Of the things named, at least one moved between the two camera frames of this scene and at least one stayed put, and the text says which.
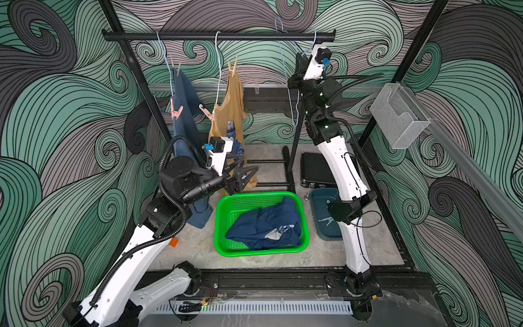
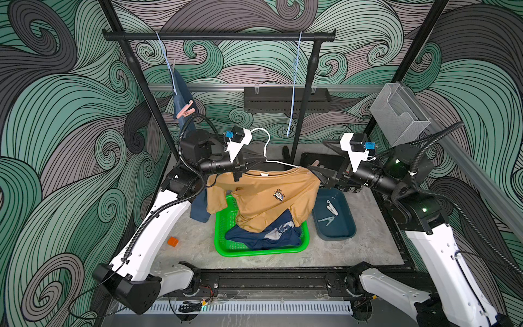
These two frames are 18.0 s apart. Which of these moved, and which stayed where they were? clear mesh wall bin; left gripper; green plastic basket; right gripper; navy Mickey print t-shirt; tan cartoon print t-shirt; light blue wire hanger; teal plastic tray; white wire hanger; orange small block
Moved: white wire hanger; light blue wire hanger; tan cartoon print t-shirt; right gripper; left gripper
Stayed: green plastic basket; orange small block; navy Mickey print t-shirt; clear mesh wall bin; teal plastic tray
